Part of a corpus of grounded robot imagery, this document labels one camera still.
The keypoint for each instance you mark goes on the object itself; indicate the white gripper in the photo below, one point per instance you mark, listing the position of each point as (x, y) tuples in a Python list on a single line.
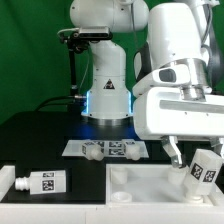
[(161, 112)]

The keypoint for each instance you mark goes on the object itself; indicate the white square tabletop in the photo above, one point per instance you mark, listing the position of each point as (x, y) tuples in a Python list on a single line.
[(145, 184)]

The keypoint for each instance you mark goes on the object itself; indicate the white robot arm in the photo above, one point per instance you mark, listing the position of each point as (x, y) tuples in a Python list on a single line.
[(178, 33)]

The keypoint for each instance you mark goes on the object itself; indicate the white sheet with tags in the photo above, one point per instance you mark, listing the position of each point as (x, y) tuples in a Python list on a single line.
[(108, 148)]

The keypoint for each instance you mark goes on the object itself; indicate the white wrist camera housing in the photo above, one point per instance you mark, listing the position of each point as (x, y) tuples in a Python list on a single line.
[(173, 76)]

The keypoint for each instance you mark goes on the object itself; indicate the grey camera on stand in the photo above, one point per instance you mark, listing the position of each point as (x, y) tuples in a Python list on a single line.
[(85, 33)]

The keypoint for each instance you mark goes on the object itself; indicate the black camera stand pole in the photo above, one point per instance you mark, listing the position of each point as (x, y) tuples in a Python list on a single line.
[(78, 100)]

